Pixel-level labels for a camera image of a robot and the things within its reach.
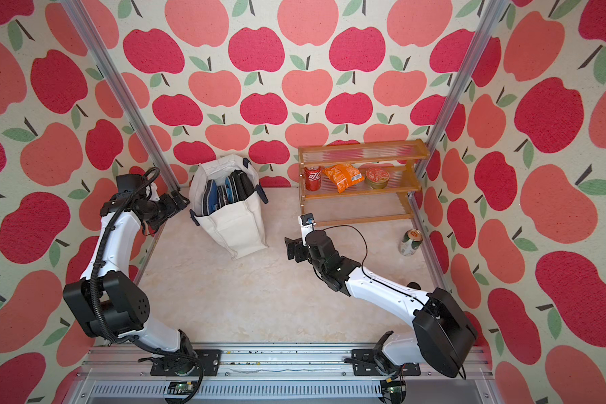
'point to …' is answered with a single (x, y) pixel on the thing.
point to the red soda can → (312, 178)
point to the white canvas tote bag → (239, 228)
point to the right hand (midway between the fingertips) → (298, 239)
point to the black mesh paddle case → (243, 185)
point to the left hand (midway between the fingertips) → (180, 208)
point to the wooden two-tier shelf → (385, 168)
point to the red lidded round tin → (377, 178)
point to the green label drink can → (410, 242)
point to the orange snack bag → (343, 176)
